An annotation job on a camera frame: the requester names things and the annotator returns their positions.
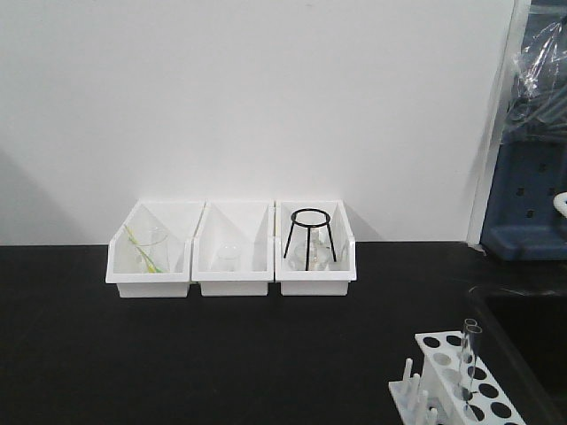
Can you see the black lab sink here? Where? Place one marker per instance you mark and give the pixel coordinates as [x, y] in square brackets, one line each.
[526, 339]

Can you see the white left storage bin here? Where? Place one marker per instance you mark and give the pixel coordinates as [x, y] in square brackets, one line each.
[180, 219]

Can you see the clear bag of pegs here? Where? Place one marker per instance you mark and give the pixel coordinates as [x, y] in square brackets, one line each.
[538, 103]

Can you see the black metal tripod stand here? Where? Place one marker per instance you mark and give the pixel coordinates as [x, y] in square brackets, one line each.
[310, 219]

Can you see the clear glass test tube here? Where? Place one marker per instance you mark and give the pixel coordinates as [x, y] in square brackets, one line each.
[472, 337]

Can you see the grey pegboard drying rack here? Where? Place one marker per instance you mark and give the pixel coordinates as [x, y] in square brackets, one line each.
[521, 223]

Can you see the white middle storage bin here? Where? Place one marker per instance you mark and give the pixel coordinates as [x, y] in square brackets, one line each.
[249, 224]

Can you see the clear glass beaker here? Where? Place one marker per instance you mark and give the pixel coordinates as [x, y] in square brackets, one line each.
[151, 250]

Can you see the clear round flask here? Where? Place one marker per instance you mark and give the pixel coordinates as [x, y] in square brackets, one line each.
[228, 258]

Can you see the white storage bin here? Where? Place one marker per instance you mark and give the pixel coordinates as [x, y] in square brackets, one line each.
[180, 219]
[335, 279]
[249, 224]

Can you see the white gooseneck lab faucet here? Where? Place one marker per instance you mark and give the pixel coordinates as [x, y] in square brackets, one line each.
[560, 203]

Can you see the white right storage bin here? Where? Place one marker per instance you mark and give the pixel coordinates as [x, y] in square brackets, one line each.
[335, 279]

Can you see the white test tube rack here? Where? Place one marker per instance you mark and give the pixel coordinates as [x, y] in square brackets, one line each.
[446, 391]

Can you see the clear flask under tripod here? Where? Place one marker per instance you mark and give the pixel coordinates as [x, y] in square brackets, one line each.
[313, 257]

